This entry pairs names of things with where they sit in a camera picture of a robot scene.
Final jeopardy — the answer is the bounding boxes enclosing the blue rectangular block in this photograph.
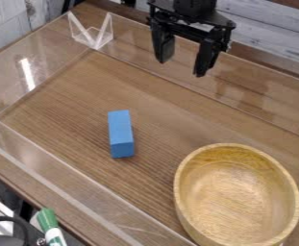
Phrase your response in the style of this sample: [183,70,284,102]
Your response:
[109,110,135,159]

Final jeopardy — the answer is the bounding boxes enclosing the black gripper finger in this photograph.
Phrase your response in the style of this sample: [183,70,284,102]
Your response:
[150,19,175,63]
[194,38,219,77]

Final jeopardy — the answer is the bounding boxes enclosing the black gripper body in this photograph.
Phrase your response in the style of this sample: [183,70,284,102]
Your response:
[149,0,237,51]

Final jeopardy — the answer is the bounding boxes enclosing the brown wooden bowl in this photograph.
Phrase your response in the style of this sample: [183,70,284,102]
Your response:
[174,143,299,246]

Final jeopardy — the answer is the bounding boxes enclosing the clear acrylic tray wall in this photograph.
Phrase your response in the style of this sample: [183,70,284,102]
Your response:
[0,122,195,246]

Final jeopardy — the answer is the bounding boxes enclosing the green white marker pen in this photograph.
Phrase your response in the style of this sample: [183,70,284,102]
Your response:
[36,208,69,246]

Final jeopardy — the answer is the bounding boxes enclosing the clear acrylic corner bracket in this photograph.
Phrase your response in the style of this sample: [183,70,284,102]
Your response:
[67,12,114,50]

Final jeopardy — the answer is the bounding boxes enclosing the black cable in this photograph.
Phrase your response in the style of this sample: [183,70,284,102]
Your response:
[0,215,31,246]

